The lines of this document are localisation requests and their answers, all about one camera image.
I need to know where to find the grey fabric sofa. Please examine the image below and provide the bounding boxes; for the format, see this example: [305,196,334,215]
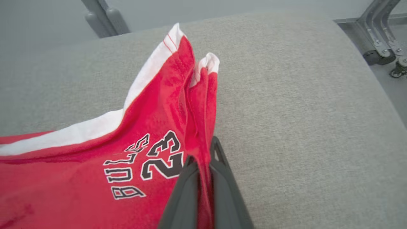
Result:
[0,10,407,229]

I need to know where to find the bulky black caster wheel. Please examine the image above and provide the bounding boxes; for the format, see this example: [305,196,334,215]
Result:
[363,49,396,66]

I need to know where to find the grey metal stand base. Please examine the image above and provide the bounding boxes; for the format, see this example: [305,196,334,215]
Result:
[356,0,407,67]

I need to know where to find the grey cylindrical post foot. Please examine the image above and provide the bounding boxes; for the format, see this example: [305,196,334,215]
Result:
[106,7,131,35]
[84,11,107,39]

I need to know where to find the small black caster wheel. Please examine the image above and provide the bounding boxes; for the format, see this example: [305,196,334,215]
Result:
[389,61,407,79]

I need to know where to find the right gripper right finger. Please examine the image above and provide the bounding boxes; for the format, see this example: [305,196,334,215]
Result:
[209,136,255,229]

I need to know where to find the red Bulls basketball shorts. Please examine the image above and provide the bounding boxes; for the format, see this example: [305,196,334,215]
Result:
[0,23,220,229]

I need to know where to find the grey metal partition post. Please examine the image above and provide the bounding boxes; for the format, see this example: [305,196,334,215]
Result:
[81,0,119,36]

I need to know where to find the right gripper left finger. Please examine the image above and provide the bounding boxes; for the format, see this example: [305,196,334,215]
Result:
[158,155,200,229]

